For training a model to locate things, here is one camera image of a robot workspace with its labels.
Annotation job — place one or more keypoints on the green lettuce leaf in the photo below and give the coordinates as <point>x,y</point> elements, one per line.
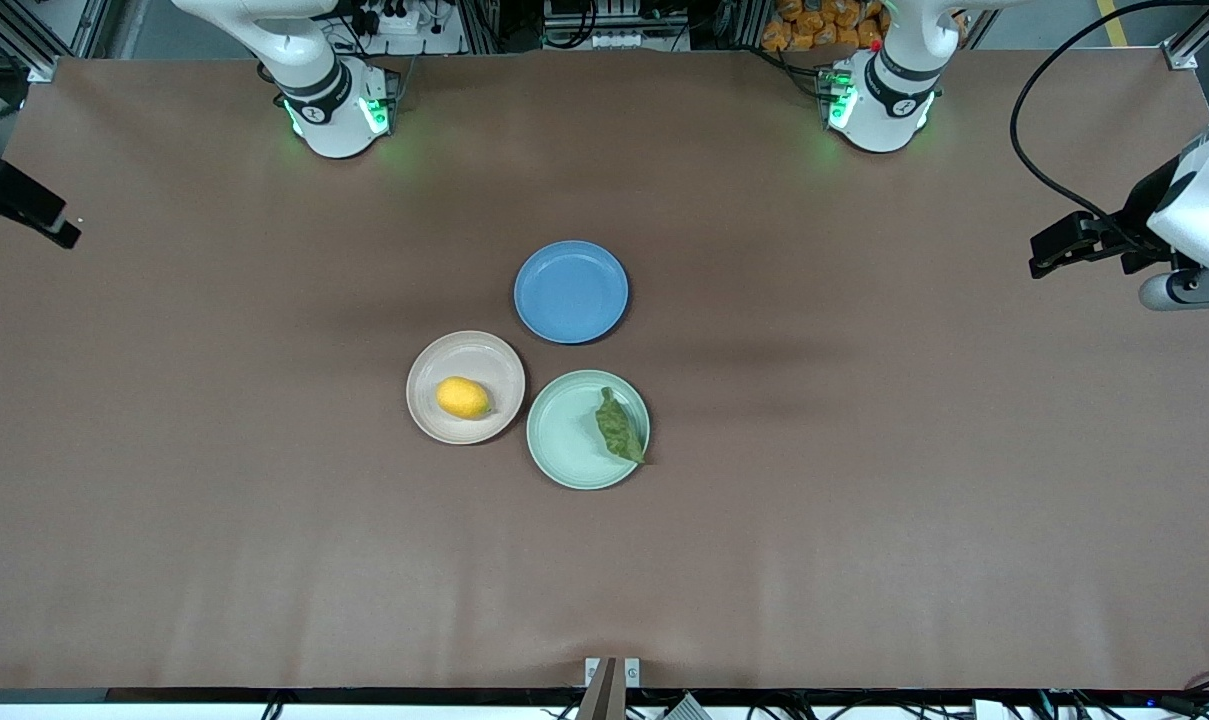
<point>616,425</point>

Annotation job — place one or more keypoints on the white power strip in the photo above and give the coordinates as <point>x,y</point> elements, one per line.
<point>404,20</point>

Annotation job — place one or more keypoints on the green round plate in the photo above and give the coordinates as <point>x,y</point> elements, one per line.
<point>564,435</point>

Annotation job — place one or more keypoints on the blue round plate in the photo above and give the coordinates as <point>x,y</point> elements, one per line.
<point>571,292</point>

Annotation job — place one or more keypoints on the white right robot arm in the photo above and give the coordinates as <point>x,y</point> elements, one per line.
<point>329,120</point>

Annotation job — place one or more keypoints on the white ribbed device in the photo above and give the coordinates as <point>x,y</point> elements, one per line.
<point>686,708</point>

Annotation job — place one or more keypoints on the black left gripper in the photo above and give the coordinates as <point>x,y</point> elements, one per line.
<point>1142,222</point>

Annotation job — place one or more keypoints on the pink round plate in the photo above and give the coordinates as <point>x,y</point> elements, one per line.
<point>494,372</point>

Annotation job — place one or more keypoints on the yellow lemon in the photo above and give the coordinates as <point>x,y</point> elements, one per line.
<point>462,398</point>

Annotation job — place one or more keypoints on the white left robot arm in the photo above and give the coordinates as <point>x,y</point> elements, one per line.
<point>879,110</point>

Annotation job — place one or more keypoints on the aluminium frame profile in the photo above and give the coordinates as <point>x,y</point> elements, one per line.
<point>1182,58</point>
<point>42,70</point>

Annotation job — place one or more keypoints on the orange packets pile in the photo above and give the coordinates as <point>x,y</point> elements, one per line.
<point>814,25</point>

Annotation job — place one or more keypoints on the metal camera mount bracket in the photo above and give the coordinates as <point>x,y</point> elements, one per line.
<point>612,672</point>

